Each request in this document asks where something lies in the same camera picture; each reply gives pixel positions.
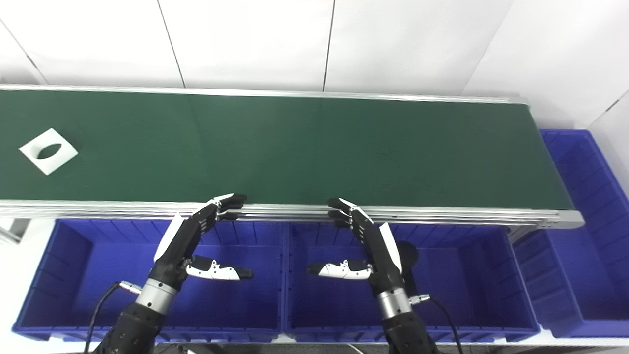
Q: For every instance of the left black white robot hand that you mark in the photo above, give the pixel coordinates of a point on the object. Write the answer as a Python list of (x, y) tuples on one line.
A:
[(179, 246)]

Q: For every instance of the white square part with hole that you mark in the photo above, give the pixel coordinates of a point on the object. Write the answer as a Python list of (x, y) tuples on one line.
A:
[(62, 160)]

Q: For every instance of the green conveyor belt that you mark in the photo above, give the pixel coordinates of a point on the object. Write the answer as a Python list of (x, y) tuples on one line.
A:
[(314, 147), (442, 215)]

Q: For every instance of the blue plastic bin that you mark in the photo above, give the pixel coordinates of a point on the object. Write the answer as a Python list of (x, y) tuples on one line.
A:
[(471, 285), (589, 255), (73, 275)]

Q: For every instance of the black cylindrical part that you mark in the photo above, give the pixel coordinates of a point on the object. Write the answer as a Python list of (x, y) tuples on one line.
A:
[(409, 253)]

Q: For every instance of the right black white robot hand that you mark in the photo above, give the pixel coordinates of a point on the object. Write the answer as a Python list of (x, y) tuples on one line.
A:
[(381, 255)]

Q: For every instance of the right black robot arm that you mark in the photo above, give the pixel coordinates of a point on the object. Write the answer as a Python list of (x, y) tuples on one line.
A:
[(405, 327)]

